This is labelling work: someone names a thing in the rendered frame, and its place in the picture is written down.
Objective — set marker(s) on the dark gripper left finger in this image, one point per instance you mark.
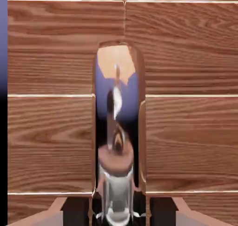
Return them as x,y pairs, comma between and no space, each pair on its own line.
76,213

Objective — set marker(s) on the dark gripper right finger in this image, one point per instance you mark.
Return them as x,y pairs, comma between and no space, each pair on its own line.
162,213

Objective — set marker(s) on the wooden cabinet door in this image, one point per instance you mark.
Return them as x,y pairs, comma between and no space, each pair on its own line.
186,44
55,44

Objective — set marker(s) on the wide wooden drawer front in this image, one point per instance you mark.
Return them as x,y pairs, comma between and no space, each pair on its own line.
213,205
46,146

